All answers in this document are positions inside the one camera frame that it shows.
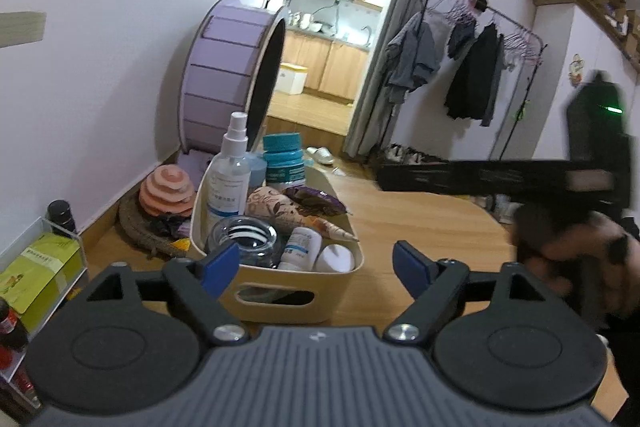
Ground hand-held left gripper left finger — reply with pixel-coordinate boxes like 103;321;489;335
75;240;251;349

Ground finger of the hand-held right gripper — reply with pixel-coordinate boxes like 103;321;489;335
376;159;614;198

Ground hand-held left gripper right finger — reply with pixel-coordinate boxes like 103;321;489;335
384;240;563;348

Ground black gyro ball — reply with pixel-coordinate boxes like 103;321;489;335
204;216;286;269

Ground cream plastic bin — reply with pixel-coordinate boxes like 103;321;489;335
189;151;362;325

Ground red-striped white pill bottle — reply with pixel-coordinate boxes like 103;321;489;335
314;245;356;273

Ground clear spray bottle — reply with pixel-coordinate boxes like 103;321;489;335
205;111;252;234

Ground small white pill bottle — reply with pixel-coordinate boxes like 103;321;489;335
277;226;322;272

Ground floral paper cone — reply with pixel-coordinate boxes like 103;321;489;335
247;187;359;242

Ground purple snack packet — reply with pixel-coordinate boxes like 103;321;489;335
283;185;347;216

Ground teal plastic bottle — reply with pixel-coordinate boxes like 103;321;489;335
262;132;306;189

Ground person's right hand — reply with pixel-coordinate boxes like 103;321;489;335
514;203;640;324

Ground white wardrobe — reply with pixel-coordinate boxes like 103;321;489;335
531;1;640;164

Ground black crumpled cloth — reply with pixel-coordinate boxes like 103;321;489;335
149;213;191;241

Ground row of shoes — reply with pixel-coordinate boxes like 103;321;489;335
384;142;447;166

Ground black clothes rack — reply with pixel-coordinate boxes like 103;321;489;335
421;0;546;161

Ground pink tiered cat toy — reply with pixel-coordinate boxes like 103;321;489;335
138;165;196;219

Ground round woven mat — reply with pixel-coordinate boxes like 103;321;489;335
118;194;194;259

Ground black coat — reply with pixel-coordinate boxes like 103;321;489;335
444;22;505;128

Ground pink clothes hangers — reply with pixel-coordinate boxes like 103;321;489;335
444;0;544;68

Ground grey hoodie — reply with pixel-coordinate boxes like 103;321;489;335
384;11;444;104

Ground dark grey garment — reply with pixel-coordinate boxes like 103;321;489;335
447;19;476;60

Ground clear acrylic organizer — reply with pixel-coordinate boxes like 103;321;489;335
0;216;89;410

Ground white slipper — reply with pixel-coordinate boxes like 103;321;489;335
305;146;335;166

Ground grey door curtain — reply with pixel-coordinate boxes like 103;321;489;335
343;0;452;164

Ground dark capped bottle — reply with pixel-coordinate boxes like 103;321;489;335
46;200;76;236

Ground wooden kitchen base cabinets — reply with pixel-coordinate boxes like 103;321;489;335
276;28;372;104

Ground green tea box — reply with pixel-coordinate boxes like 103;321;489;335
0;231;82;334

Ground purple cat wheel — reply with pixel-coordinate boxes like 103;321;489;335
177;0;290;168

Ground white foam box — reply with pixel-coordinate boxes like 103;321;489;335
277;62;307;96

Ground cola bottle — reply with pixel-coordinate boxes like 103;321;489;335
0;296;29;370

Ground group of kitchen dishes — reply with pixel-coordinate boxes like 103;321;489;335
286;9;333;34

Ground wooden wall board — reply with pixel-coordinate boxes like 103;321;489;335
0;10;47;50

